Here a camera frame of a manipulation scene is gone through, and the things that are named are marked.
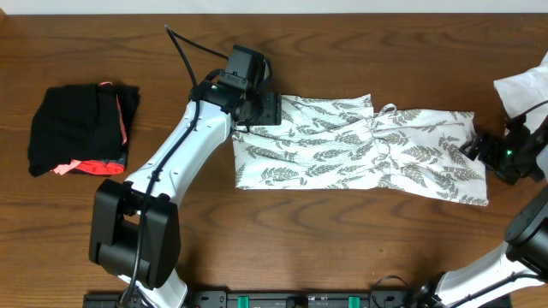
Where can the white fern print garment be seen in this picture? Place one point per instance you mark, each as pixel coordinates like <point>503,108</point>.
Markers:
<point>346,144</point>

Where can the folded black and coral garment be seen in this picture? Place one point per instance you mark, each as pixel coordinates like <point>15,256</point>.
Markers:
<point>83,129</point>

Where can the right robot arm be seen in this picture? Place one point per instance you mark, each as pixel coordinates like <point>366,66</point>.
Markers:
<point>520,261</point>

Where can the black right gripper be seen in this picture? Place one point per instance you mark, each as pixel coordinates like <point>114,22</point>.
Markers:
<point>488,149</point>

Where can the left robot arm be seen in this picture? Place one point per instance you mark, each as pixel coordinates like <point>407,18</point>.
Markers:
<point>135,224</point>

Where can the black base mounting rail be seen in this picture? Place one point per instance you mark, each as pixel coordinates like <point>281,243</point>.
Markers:
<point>274,300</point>

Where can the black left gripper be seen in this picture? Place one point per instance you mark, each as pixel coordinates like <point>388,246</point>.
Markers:
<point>271,108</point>

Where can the plain white cloth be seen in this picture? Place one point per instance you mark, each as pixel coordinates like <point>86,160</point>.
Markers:
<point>521,92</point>

